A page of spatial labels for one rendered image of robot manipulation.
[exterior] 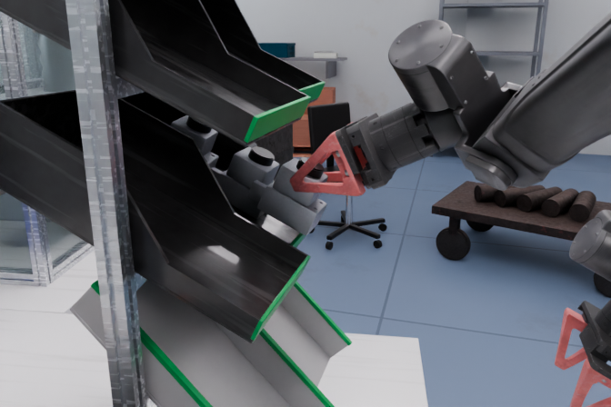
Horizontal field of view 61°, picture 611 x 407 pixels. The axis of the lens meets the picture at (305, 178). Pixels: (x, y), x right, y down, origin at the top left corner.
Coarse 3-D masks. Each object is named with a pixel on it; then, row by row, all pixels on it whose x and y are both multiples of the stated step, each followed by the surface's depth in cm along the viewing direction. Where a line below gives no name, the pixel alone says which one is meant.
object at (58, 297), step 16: (80, 272) 128; (96, 272) 128; (0, 288) 120; (16, 288) 120; (32, 288) 120; (48, 288) 120; (64, 288) 120; (80, 288) 120; (0, 304) 112; (16, 304) 112; (32, 304) 112; (48, 304) 112; (64, 304) 112
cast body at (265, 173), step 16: (240, 160) 60; (256, 160) 60; (272, 160) 60; (224, 176) 61; (240, 176) 60; (256, 176) 60; (272, 176) 62; (224, 192) 61; (240, 192) 61; (240, 208) 61; (256, 208) 61
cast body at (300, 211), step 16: (304, 160) 56; (288, 176) 55; (320, 176) 56; (256, 192) 59; (272, 192) 56; (288, 192) 56; (272, 208) 57; (288, 208) 56; (304, 208) 56; (320, 208) 57; (288, 224) 57; (304, 224) 56
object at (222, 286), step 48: (48, 96) 48; (0, 144) 44; (48, 144) 42; (144, 144) 55; (192, 144) 53; (48, 192) 44; (144, 192) 54; (192, 192) 54; (144, 240) 42; (192, 240) 50; (240, 240) 54; (192, 288) 42; (240, 288) 47; (288, 288) 47; (240, 336) 42
